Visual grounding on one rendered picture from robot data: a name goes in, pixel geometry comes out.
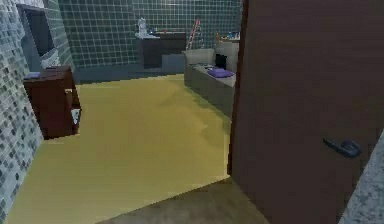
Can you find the blue cloth on cabinet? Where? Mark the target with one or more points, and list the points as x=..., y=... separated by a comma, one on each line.
x=32, y=75

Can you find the purple folded towel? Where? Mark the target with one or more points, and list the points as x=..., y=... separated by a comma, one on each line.
x=220, y=72

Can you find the white toilet paper roll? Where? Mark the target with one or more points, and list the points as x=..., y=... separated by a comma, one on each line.
x=75, y=115

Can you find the dark wall mirror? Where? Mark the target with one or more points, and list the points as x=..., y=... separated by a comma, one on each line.
x=38, y=30

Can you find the dark brown wooden cabinet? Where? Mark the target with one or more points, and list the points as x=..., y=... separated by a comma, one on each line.
x=50, y=103

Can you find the brown wooden room door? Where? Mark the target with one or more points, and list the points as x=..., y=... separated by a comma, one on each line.
x=300, y=83

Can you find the black box on bathtub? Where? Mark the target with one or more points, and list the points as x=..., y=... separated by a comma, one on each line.
x=220, y=61

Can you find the dark brown vanity cupboard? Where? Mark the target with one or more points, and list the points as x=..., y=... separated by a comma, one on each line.
x=163, y=50

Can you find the grey side counter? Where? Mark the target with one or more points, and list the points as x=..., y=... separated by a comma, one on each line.
x=230, y=50

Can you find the grey bathtub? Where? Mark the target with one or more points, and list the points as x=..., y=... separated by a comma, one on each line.
x=208, y=83

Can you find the white tap on vanity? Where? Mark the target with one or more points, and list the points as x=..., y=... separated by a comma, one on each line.
x=142, y=27

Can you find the red ladder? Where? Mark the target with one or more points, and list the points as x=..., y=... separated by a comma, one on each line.
x=194, y=34

